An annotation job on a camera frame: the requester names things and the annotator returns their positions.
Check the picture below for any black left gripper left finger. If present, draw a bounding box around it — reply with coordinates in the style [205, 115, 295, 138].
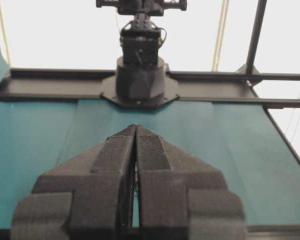
[10, 125, 136, 240]

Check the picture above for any teal table mat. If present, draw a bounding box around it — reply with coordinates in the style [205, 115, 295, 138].
[0, 49, 300, 239]

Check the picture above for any black aluminium frame rail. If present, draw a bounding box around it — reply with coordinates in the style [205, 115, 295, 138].
[0, 68, 300, 109]

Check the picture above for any black vertical frame post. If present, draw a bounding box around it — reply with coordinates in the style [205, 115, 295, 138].
[245, 0, 267, 75]

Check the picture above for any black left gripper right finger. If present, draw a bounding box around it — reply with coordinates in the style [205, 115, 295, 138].
[135, 125, 247, 240]

